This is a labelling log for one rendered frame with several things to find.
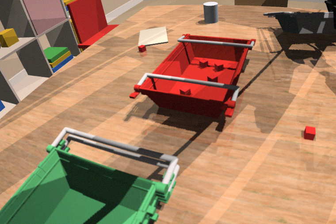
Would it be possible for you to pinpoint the dark grey cylinder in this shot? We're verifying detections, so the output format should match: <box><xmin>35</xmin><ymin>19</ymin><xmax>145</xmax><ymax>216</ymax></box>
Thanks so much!
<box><xmin>203</xmin><ymin>2</ymin><xmax>219</xmax><ymax>24</ymax></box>

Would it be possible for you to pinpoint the red plastic tray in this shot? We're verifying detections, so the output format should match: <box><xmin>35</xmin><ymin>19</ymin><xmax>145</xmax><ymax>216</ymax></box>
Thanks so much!
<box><xmin>130</xmin><ymin>34</ymin><xmax>256</xmax><ymax>118</ymax></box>

